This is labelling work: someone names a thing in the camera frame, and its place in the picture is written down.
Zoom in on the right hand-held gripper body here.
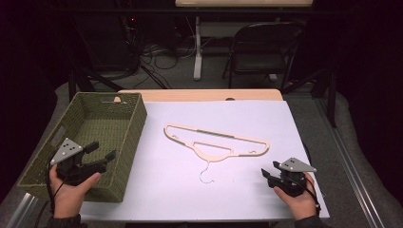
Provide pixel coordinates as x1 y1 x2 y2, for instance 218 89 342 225
267 157 317 198

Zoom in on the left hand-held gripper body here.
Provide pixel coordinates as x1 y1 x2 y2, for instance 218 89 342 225
49 137 107 187

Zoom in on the green woven basket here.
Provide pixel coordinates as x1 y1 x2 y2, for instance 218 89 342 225
17 91 148 203

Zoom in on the beige wooden clothes hanger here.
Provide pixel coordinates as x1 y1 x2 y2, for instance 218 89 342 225
163 123 272 185

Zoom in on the person's right hand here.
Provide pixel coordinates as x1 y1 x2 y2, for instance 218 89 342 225
273 172 320 221

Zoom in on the person's left hand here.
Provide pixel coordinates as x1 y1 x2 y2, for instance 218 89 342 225
48 166 102 219

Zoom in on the black metal stand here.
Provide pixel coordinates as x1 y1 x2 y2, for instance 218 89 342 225
280 66 338 129
67 65 125 103

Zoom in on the white table sheet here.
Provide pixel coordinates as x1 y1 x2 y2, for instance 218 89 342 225
78 100 331 222

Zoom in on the black folding chair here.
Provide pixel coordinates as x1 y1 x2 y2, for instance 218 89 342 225
221 20 307 90

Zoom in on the white desk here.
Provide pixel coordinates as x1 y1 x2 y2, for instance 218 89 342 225
174 0 315 82

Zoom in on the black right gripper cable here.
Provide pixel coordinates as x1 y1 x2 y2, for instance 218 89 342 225
289 174 322 217

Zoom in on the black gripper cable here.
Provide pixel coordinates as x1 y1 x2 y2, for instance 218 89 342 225
32 160 69 228
289 174 322 217

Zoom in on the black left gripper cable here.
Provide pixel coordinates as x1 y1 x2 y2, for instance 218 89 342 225
32 160 69 228

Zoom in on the aluminium rail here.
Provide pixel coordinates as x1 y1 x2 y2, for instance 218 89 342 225
5 192 40 228
315 96 387 228

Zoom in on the bundle of floor cables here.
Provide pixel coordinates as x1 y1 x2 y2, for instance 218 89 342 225
125 15 212 90

